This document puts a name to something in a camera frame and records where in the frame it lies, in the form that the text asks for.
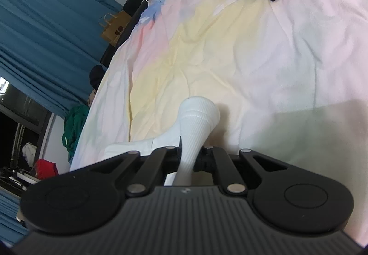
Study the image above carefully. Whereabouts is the black headboard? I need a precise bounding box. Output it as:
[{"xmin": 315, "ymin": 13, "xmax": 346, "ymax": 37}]
[{"xmin": 99, "ymin": 0, "xmax": 154, "ymax": 68}]

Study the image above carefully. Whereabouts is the pastel tie-dye bed sheet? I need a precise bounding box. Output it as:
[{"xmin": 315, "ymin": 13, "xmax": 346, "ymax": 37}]
[{"xmin": 70, "ymin": 0, "xmax": 368, "ymax": 244}]

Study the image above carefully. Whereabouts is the green garment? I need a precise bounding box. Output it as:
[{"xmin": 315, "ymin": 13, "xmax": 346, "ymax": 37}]
[{"xmin": 62, "ymin": 103, "xmax": 90, "ymax": 164}]

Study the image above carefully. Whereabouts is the black cap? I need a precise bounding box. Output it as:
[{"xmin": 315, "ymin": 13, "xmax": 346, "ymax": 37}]
[{"xmin": 89, "ymin": 64, "xmax": 108, "ymax": 91}]

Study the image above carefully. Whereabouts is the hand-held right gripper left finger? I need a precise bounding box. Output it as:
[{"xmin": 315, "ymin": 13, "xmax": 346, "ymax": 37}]
[{"xmin": 85, "ymin": 146, "xmax": 183, "ymax": 197}]

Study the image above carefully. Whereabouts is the brown paper bag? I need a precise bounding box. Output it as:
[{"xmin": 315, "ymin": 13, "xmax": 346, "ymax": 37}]
[{"xmin": 98, "ymin": 10, "xmax": 132, "ymax": 46}]

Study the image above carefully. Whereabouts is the red cloth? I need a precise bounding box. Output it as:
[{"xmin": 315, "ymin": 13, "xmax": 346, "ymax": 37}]
[{"xmin": 31, "ymin": 159, "xmax": 59, "ymax": 181}]

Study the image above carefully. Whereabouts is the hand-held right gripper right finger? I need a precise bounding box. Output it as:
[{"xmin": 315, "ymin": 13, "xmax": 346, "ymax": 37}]
[{"xmin": 194, "ymin": 146, "xmax": 288, "ymax": 196}]

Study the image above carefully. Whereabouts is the blue curtain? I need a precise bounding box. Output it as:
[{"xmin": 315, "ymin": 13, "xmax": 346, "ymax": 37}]
[{"xmin": 0, "ymin": 0, "xmax": 124, "ymax": 118}]

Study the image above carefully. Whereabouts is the white sock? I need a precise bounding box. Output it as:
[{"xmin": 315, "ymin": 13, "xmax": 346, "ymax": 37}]
[{"xmin": 101, "ymin": 96, "xmax": 221, "ymax": 187}]

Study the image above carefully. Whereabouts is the white cloth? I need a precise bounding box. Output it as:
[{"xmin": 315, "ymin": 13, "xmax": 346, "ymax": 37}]
[{"xmin": 22, "ymin": 142, "xmax": 36, "ymax": 164}]

